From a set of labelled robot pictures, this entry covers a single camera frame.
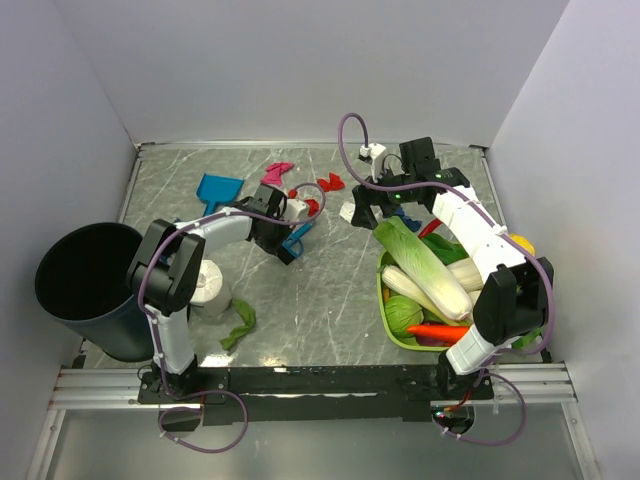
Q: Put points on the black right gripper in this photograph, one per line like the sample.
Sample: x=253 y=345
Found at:
x=364 y=197

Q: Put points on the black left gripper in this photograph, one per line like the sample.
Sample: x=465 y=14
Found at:
x=275 y=247

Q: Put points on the white paper scrap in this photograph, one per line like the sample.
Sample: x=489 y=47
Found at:
x=347 y=211

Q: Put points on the red paper scrap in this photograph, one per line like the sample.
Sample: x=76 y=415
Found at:
x=314 y=205
x=332 y=183

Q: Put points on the blue hand brush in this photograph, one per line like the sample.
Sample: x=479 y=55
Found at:
x=293 y=246

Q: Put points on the dark blue paper scrap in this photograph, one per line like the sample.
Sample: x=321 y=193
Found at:
x=413 y=225

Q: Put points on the blue plastic dustpan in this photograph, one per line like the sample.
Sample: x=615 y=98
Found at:
x=214 y=191

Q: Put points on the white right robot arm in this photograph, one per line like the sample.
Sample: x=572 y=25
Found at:
x=517 y=296

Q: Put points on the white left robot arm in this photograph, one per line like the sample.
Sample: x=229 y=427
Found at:
x=164 y=272

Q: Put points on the pink paper scrap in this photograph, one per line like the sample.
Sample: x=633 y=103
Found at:
x=274 y=172

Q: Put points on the white radish toy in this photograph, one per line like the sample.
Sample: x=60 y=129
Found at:
x=397 y=281

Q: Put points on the red chili pepper toy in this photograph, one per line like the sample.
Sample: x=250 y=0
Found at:
x=429 y=228

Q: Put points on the green leafy vegetable toy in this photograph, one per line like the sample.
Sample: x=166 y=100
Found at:
x=446 y=251

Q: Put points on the round green cabbage toy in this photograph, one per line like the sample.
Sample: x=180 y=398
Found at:
x=402 y=312

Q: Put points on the napa cabbage toy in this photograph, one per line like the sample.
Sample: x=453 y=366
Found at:
x=417 y=261

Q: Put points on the green vegetable basket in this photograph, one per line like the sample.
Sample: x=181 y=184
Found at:
x=467 y=275

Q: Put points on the white paper towel roll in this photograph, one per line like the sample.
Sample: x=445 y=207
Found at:
x=212 y=295

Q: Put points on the orange carrot toy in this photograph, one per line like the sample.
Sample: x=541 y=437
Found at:
x=439 y=332

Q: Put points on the yellow cabbage toy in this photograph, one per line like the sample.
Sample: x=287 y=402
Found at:
x=524 y=243

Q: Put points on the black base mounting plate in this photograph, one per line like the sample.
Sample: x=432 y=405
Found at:
x=223 y=396

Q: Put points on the dark round trash bin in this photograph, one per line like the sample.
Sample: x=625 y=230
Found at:
x=81 y=282

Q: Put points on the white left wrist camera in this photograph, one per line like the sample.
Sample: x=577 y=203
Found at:
x=296 y=210

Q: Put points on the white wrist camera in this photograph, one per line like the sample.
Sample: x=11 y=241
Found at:
x=296 y=210
x=371 y=152

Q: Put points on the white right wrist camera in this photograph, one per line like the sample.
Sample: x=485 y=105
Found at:
x=371 y=152

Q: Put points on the aluminium front rail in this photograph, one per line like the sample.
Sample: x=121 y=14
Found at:
x=110 y=389

